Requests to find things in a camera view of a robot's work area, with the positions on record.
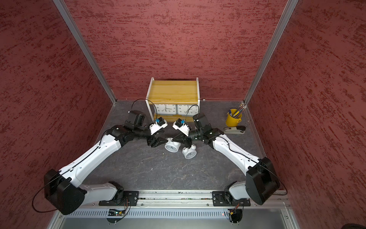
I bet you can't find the white twin bell alarm clock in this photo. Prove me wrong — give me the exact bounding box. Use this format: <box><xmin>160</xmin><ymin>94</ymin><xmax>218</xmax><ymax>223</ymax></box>
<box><xmin>165</xmin><ymin>138</ymin><xmax>181</xmax><ymax>153</ymax></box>

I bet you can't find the grey square alarm clock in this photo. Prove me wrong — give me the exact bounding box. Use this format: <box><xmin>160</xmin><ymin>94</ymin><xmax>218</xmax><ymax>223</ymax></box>
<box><xmin>177</xmin><ymin>105</ymin><xmax>199</xmax><ymax>116</ymax></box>
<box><xmin>155</xmin><ymin>104</ymin><xmax>177</xmax><ymax>115</ymax></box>

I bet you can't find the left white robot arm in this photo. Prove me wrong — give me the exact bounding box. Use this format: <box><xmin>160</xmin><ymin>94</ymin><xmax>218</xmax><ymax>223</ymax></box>
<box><xmin>42</xmin><ymin>110</ymin><xmax>168</xmax><ymax>215</ymax></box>

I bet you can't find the yellow metal pen bucket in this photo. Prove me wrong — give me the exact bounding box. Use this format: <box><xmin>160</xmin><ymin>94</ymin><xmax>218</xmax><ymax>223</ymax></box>
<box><xmin>226</xmin><ymin>109</ymin><xmax>242</xmax><ymax>127</ymax></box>

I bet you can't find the white black stapler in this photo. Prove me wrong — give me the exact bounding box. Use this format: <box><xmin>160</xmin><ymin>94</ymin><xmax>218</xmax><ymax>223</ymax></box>
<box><xmin>224</xmin><ymin>126</ymin><xmax>246</xmax><ymax>135</ymax></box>

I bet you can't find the bundle of pencils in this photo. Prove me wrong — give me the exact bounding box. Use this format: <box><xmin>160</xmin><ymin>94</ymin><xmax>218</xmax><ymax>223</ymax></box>
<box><xmin>232</xmin><ymin>101</ymin><xmax>247</xmax><ymax>118</ymax></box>

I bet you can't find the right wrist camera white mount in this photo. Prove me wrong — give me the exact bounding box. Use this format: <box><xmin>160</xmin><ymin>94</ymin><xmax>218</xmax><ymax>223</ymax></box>
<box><xmin>173</xmin><ymin>118</ymin><xmax>191</xmax><ymax>136</ymax></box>

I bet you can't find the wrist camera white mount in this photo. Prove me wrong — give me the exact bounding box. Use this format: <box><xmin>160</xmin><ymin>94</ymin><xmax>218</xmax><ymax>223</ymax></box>
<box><xmin>173</xmin><ymin>118</ymin><xmax>191</xmax><ymax>136</ymax></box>
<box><xmin>148</xmin><ymin>117</ymin><xmax>168</xmax><ymax>135</ymax></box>

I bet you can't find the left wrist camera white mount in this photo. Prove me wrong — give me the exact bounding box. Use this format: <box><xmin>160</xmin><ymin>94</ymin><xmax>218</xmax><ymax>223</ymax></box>
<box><xmin>148</xmin><ymin>117</ymin><xmax>168</xmax><ymax>135</ymax></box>

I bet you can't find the wooden white frame shelf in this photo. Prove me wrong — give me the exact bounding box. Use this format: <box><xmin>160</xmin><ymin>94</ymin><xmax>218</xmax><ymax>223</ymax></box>
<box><xmin>144</xmin><ymin>78</ymin><xmax>201</xmax><ymax>123</ymax></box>

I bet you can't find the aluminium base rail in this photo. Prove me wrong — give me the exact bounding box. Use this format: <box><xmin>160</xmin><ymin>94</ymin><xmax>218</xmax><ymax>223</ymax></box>
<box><xmin>64</xmin><ymin>189</ymin><xmax>289</xmax><ymax>209</ymax></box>

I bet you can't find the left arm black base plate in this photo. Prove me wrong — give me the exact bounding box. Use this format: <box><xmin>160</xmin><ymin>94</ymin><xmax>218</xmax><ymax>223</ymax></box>
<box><xmin>99</xmin><ymin>190</ymin><xmax>140</xmax><ymax>207</ymax></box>

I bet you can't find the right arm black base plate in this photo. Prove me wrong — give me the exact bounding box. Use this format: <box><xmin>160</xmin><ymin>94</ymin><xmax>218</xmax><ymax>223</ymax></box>
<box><xmin>212</xmin><ymin>191</ymin><xmax>251</xmax><ymax>207</ymax></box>

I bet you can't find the perforated grey cable tray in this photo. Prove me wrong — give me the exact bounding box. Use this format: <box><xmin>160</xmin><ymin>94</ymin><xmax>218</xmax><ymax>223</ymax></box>
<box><xmin>66</xmin><ymin>208</ymin><xmax>229</xmax><ymax>219</ymax></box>

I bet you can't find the left aluminium corner post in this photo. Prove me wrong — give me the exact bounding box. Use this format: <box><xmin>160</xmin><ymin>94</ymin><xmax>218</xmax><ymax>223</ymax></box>
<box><xmin>53</xmin><ymin>0</ymin><xmax>117</xmax><ymax>105</ymax></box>

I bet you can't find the aluminium corner post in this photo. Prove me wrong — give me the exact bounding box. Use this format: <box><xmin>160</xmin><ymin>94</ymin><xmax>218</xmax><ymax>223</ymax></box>
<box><xmin>244</xmin><ymin>0</ymin><xmax>298</xmax><ymax>105</ymax></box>
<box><xmin>53</xmin><ymin>0</ymin><xmax>117</xmax><ymax>105</ymax></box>

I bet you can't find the right aluminium corner post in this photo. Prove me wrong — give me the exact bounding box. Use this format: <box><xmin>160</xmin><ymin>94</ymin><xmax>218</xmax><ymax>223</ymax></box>
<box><xmin>244</xmin><ymin>0</ymin><xmax>298</xmax><ymax>105</ymax></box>

